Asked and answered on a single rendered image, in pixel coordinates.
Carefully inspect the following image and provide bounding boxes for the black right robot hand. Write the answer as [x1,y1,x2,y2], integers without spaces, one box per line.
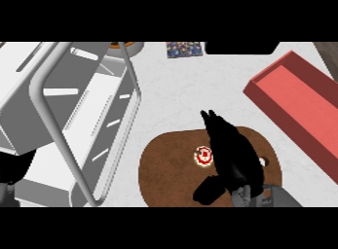
[191,109,265,206]

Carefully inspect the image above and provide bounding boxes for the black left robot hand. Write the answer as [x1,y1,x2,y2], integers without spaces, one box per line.
[0,147,36,189]

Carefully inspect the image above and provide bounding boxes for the red and white cupcake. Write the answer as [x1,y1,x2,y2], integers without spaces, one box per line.
[193,145,214,168]

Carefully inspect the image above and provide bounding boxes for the brown wooden cutting board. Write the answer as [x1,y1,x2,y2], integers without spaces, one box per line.
[137,125,283,208]

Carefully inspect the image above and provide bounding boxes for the red open box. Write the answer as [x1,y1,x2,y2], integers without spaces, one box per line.
[242,50,338,191]

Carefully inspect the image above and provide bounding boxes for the colourful patterned box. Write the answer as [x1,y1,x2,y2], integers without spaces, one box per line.
[165,42,205,59]

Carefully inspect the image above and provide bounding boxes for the grey bowl with orange rim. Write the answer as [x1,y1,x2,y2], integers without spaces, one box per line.
[103,42,144,58]

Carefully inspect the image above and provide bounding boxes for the white tiered wire basket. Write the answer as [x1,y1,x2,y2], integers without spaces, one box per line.
[0,42,141,208]

